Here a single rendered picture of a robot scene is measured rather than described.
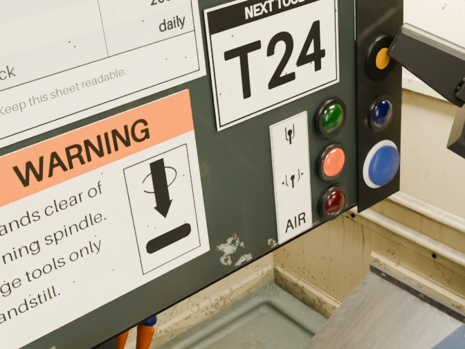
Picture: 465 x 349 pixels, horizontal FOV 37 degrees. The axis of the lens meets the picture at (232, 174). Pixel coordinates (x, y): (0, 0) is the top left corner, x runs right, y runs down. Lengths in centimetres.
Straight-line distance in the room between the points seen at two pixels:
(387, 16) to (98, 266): 24
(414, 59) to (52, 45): 24
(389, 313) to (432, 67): 124
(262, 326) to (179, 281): 159
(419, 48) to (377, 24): 3
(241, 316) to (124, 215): 165
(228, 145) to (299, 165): 6
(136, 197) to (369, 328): 132
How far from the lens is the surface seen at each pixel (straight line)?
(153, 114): 37
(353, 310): 171
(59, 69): 34
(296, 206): 47
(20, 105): 34
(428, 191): 152
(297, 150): 45
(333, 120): 46
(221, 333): 200
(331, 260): 187
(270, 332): 200
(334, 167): 47
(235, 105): 40
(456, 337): 102
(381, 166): 51
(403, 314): 167
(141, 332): 66
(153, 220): 40
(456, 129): 46
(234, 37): 39
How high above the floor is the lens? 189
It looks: 28 degrees down
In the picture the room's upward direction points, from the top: 6 degrees counter-clockwise
